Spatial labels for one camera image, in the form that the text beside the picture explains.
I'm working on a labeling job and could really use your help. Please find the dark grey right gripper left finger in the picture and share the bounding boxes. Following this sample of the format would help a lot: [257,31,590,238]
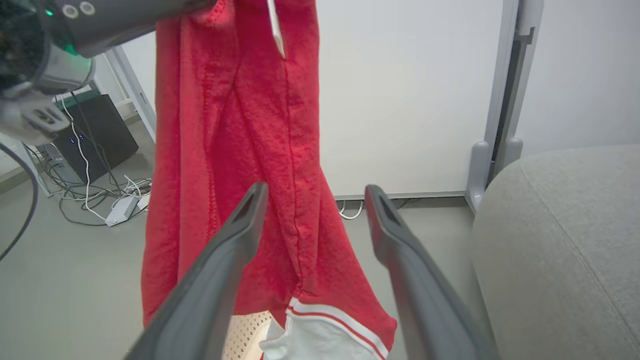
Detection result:
[125,182,270,360]

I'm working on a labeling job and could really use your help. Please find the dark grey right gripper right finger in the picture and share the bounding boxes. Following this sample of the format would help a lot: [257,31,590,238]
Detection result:
[365,184,501,360]

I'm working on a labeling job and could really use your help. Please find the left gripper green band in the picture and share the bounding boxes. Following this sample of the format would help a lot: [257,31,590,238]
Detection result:
[0,0,217,99]

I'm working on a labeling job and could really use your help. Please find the red and white sports garment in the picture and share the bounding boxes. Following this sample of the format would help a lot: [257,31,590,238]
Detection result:
[141,0,398,360]

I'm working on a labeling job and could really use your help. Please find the beige perforated laundry basket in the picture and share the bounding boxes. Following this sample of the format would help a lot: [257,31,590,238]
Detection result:
[222,310,274,360]

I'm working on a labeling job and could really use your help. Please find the black box device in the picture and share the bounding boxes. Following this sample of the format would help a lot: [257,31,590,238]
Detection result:
[50,94,140,185]

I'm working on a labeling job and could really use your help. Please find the grey fabric sofa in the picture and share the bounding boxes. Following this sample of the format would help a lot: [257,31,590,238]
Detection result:
[470,145,640,360]

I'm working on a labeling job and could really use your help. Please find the grey table leg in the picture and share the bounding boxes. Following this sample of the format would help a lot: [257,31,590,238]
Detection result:
[7,137,51,197]

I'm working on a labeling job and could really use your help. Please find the looped white cable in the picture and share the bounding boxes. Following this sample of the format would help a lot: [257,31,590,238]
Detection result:
[337,200,364,221]

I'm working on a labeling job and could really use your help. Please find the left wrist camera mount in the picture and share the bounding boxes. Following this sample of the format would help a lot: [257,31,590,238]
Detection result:
[0,91,72,146]

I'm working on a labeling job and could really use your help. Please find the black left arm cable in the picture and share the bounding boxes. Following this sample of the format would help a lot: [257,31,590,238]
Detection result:
[0,144,39,262]

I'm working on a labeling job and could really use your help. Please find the wide white partition grey frame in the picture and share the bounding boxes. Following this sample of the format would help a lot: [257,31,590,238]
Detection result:
[105,0,521,213]

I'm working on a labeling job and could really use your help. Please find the narrow white partition grey frame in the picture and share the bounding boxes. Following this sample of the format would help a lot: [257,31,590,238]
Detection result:
[492,0,640,176]

